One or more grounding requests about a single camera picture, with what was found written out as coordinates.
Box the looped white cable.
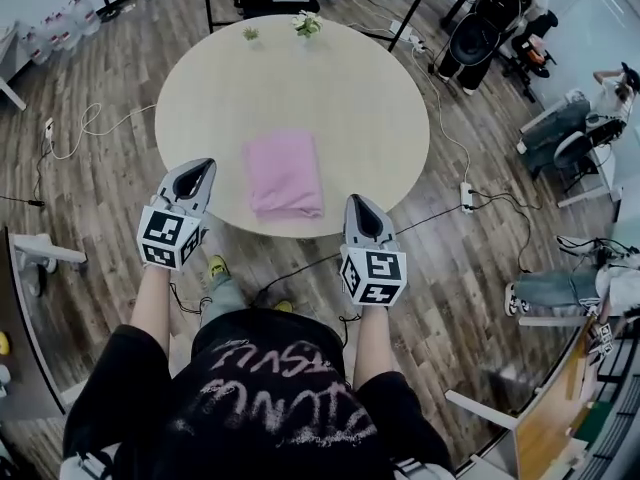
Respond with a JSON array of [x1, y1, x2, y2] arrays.
[[48, 101, 159, 162]]

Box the pink printed sweatshirt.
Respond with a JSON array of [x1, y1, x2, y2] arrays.
[[242, 128, 326, 222]]

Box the black wheeled chair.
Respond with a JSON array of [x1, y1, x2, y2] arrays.
[[499, 17, 559, 102]]

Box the person's grey jeans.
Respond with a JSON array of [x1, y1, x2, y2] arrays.
[[199, 273, 249, 327]]

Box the beige desk white legs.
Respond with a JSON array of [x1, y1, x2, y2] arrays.
[[0, 22, 29, 112]]

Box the white flower potted plant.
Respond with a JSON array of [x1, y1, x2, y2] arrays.
[[291, 10, 324, 39]]

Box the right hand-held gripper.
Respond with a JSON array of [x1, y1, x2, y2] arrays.
[[338, 193, 409, 309]]

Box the black power cable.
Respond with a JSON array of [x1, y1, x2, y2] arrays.
[[472, 190, 546, 274]]

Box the person's black printed t-shirt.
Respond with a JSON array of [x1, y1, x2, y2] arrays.
[[62, 307, 456, 480]]

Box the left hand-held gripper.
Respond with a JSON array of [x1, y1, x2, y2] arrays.
[[136, 157, 219, 272]]

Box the dark brown table white legs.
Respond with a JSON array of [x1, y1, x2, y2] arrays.
[[0, 225, 89, 422]]

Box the black cable with adapter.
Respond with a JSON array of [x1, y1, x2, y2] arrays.
[[0, 137, 54, 208]]

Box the wooden desk white frame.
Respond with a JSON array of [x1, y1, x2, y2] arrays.
[[444, 312, 609, 480]]

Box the person's right forearm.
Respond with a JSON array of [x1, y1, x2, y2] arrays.
[[352, 303, 396, 389]]

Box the thin white cable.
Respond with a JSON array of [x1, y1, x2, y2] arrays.
[[409, 47, 474, 184]]

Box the black shelf rack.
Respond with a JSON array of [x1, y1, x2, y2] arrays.
[[574, 327, 640, 480]]

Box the white shoulder strap with buckle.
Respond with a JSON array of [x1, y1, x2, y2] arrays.
[[392, 457, 456, 480], [59, 445, 121, 480]]

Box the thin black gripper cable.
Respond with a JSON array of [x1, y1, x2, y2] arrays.
[[169, 281, 214, 317], [338, 312, 362, 349]]

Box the person's left forearm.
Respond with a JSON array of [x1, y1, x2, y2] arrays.
[[128, 265, 174, 354]]

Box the group of clear water jugs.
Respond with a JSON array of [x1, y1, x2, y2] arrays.
[[17, 0, 103, 67]]

